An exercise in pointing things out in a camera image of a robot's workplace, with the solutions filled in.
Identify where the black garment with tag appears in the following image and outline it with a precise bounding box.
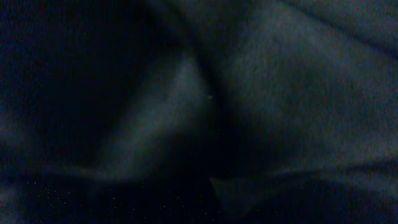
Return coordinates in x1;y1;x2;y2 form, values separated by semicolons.
1;1;397;223

